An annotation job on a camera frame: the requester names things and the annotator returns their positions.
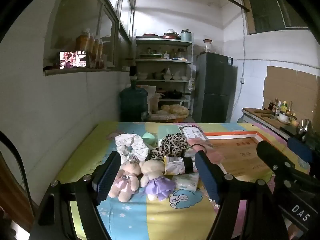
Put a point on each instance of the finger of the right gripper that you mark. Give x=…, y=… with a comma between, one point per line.
x=300, y=148
x=273, y=158

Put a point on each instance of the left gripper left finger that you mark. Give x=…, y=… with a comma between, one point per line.
x=106, y=176

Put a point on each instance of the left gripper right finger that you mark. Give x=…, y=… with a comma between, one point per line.
x=204, y=168

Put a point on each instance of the green white tissue packet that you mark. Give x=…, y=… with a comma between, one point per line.
x=186, y=181

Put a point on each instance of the beige teddy bear pink dress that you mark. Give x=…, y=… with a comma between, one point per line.
x=126, y=182

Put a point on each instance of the yellow white snack packet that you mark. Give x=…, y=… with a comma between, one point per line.
x=179, y=165

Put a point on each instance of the white floral scrunchie cloth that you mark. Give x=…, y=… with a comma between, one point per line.
x=131, y=147

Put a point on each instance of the leopard print cloth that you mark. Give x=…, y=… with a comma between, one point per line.
x=172, y=145

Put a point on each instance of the beige teddy bear purple dress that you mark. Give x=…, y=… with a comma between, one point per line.
x=155, y=184

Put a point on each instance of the green sponge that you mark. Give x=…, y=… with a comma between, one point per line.
x=149, y=138

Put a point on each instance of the colourful cartoon table cloth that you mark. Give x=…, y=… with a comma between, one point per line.
x=188, y=216

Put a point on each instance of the steel kettle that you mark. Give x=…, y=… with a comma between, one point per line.
x=303, y=127

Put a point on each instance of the orange rimmed cardboard box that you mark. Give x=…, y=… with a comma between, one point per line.
x=239, y=151

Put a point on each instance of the white bowl on counter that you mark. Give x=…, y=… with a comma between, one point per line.
x=283, y=118

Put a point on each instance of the wooden kitchen counter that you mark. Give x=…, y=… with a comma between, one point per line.
x=265, y=118

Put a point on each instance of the floral tissue pack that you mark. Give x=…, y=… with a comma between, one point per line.
x=192, y=132

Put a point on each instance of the mint green tissue box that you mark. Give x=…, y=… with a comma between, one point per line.
x=165, y=130

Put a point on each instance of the yellow bread basket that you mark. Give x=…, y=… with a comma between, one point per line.
x=177, y=110

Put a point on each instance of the dark grey refrigerator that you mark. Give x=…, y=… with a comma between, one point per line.
x=215, y=84

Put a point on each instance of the blue water jug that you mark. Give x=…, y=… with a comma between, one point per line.
x=133, y=100

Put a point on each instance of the metal kitchen shelf rack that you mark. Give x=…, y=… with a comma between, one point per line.
x=168, y=65

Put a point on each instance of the phone showing video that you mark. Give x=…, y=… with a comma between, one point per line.
x=73, y=59

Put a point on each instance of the light blue pot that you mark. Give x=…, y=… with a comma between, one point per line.
x=186, y=35

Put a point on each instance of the cardboard wall panel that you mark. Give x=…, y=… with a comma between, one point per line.
x=301, y=88

